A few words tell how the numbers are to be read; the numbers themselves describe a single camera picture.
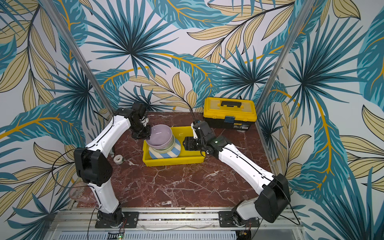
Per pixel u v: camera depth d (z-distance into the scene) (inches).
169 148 34.4
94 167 19.0
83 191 31.5
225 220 28.8
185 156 37.0
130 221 28.8
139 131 28.8
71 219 29.5
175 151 36.9
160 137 33.9
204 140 22.8
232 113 38.1
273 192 15.7
